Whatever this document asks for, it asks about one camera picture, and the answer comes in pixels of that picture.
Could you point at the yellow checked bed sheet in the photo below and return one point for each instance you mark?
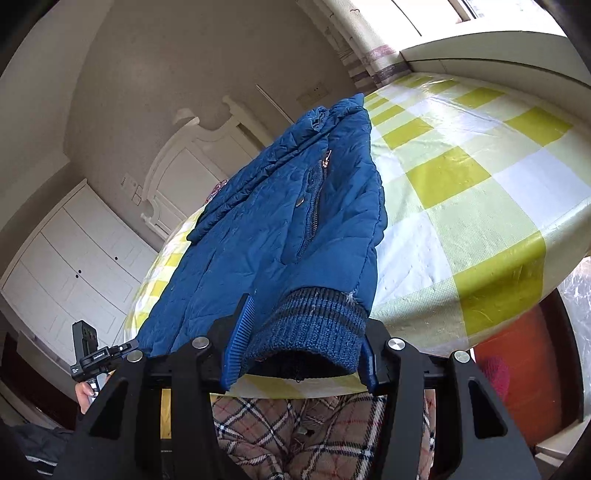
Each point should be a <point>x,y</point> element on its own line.
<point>461,184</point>

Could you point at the white wooden headboard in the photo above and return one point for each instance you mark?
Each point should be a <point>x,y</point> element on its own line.
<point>189,170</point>

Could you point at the white wardrobe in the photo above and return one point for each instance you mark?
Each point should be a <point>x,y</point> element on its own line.
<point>69,277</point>

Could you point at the thin white pole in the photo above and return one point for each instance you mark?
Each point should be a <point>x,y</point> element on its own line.
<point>274,104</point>

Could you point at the patterned pillow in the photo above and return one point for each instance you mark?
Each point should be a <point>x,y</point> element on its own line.
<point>214,190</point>

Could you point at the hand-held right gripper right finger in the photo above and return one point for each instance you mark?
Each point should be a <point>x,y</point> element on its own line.
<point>371,369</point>

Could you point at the blue quilted jacket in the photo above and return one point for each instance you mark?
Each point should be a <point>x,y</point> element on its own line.
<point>277,221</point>

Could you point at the person's plaid trousers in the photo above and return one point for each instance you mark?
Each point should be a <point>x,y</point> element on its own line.
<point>286,438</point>

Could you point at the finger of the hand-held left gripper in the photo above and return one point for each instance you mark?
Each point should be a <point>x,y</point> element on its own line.
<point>130,348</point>

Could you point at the person's left hand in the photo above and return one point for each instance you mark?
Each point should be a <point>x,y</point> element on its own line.
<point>84,397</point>

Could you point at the wall socket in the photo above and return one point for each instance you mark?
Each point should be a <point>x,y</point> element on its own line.
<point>313,93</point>

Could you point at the printed curtain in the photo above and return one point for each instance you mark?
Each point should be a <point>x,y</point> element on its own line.
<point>364,50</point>

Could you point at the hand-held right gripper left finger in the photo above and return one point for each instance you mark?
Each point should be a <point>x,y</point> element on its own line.
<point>240,341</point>

